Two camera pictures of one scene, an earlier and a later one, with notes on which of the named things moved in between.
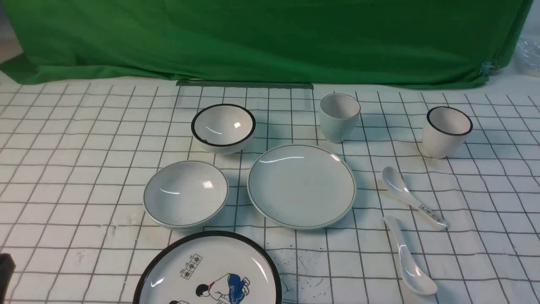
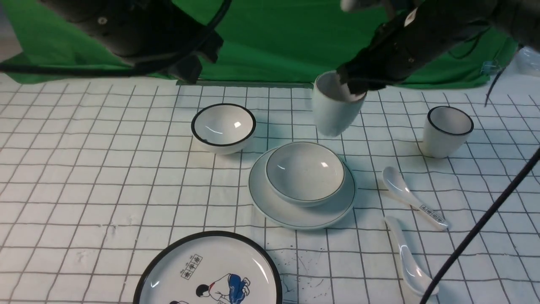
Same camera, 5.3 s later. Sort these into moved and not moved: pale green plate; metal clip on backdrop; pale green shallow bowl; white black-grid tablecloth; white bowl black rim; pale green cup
Moved: pale green cup; pale green shallow bowl
Not moved: white black-grid tablecloth; pale green plate; metal clip on backdrop; white bowl black rim
